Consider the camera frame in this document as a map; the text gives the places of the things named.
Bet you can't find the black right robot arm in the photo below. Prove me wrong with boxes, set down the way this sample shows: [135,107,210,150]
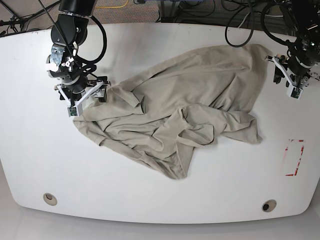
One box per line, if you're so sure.
[45,0,110,108]

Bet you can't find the right table cable grommet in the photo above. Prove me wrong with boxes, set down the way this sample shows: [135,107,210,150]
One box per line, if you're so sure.
[261,199,277,213]

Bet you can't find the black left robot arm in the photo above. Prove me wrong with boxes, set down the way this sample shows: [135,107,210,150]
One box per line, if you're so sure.
[259,0,320,90]

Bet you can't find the yellow floor cable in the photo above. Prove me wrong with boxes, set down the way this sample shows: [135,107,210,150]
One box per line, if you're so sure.
[97,0,130,10]

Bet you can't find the right-arm wrist camera box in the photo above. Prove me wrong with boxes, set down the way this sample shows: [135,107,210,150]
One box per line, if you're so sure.
[67,104,83,117]

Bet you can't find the left-arm wrist camera box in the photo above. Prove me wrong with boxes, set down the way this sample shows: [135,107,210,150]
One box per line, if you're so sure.
[286,85,303,100]

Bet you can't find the left table cable grommet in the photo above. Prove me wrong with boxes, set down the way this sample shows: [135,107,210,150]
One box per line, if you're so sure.
[43,193,58,206]

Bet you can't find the left-arm gripper white bracket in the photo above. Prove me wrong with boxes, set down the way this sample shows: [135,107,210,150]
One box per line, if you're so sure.
[265,55,320,88]

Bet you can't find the beige T-shirt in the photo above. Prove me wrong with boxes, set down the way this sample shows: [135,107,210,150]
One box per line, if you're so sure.
[73,44,270,180]

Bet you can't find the black tripod legs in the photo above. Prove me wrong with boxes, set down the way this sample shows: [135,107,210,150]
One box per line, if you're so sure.
[0,0,65,36]

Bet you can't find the table cable grommet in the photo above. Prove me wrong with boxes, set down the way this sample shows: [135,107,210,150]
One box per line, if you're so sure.
[43,193,58,206]
[261,199,277,213]

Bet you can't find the red tape rectangle marker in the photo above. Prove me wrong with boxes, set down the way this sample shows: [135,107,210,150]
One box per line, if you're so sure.
[282,139,305,177]

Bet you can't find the right-arm gripper white bracket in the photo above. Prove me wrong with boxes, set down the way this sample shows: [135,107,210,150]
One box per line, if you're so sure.
[54,77,111,107]

